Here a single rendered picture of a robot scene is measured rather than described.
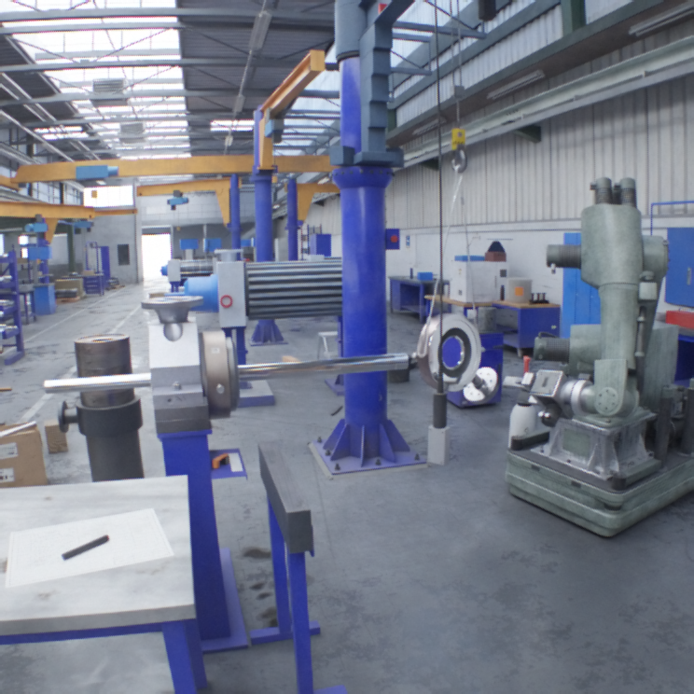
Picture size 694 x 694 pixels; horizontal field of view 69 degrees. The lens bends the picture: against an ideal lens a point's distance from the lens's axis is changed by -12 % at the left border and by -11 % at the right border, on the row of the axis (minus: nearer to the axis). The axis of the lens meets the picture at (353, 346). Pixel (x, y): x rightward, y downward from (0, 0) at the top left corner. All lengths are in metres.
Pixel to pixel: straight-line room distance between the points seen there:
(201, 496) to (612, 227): 2.04
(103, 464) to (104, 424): 0.29
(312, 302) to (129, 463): 2.93
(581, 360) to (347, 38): 2.70
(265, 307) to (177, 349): 3.76
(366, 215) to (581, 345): 1.73
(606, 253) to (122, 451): 3.06
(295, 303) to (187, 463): 3.99
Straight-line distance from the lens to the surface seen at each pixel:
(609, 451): 3.43
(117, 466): 3.87
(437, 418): 1.83
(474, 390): 2.93
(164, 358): 2.18
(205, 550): 2.31
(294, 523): 1.67
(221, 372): 2.23
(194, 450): 2.13
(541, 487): 3.55
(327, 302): 6.03
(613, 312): 2.51
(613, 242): 2.58
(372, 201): 4.02
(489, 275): 9.11
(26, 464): 4.22
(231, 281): 5.79
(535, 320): 8.26
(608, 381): 2.46
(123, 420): 3.75
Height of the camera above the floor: 1.61
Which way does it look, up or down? 10 degrees down
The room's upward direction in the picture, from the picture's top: 1 degrees counter-clockwise
